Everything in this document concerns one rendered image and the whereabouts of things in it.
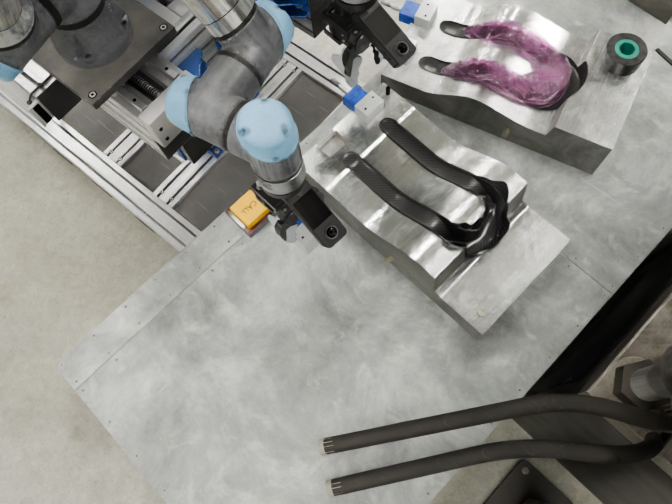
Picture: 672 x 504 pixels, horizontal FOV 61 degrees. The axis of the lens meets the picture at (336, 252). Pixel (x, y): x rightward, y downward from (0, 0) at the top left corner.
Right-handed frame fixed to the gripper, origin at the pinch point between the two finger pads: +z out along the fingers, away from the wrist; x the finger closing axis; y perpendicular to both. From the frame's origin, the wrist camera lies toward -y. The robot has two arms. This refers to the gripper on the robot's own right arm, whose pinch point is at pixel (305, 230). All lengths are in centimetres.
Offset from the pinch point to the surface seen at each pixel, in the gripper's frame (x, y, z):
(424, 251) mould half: -12.4, -18.2, 1.5
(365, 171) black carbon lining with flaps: -18.6, 2.7, 6.9
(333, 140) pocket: -19.9, 13.3, 8.7
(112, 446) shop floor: 78, 25, 95
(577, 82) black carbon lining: -65, -15, 8
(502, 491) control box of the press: 0, -72, 94
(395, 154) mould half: -25.4, 0.8, 6.5
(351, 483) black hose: 25.7, -36.4, 11.3
